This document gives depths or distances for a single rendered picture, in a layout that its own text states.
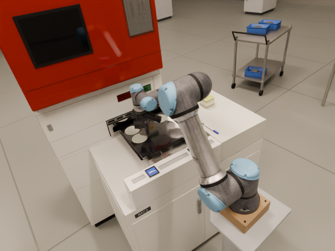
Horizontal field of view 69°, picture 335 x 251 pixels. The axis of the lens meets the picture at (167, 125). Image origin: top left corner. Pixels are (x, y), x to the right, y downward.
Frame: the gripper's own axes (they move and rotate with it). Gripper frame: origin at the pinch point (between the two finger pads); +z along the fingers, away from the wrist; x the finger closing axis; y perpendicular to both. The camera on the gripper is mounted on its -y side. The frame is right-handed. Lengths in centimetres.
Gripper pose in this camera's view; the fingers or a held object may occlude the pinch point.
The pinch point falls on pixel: (149, 135)
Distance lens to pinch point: 152.9
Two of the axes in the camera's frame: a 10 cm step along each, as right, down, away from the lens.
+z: 1.0, 8.1, 5.8
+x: -0.2, 5.9, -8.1
